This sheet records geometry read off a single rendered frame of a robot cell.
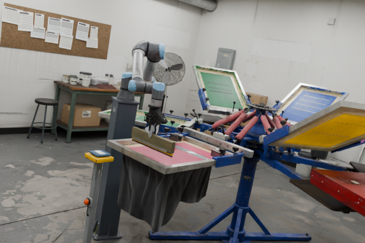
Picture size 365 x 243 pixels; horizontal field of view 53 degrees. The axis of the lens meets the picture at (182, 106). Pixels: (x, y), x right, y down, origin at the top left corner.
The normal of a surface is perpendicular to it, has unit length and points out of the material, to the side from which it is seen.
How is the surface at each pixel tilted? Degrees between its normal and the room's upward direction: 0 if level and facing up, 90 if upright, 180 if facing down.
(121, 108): 90
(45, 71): 90
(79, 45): 90
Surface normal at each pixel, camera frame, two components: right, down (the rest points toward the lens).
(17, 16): 0.72, 0.18
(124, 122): 0.44, 0.21
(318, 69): -0.68, -0.01
